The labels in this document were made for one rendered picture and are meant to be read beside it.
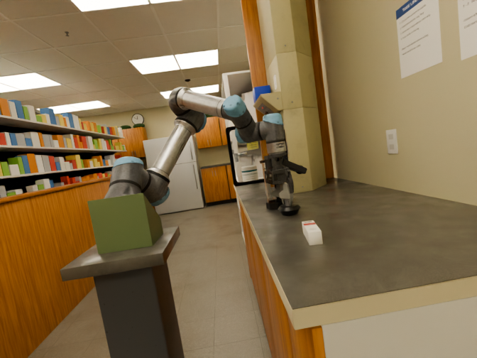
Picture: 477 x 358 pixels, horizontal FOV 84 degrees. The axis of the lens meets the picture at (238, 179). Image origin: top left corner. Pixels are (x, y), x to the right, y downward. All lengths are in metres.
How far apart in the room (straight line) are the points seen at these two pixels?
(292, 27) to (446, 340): 1.45
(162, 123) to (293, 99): 5.89
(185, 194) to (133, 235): 5.49
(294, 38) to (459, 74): 0.82
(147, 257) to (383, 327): 0.66
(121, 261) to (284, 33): 1.34
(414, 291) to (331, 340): 0.17
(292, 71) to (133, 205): 1.08
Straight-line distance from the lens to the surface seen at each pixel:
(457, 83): 1.18
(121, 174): 1.10
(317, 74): 2.03
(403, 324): 0.61
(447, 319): 0.66
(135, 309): 1.08
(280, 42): 1.62
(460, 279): 0.64
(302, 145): 1.54
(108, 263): 0.96
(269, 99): 1.52
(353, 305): 0.55
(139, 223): 0.99
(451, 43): 1.21
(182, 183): 6.45
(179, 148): 1.27
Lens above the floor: 1.22
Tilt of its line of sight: 6 degrees down
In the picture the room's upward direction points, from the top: 8 degrees counter-clockwise
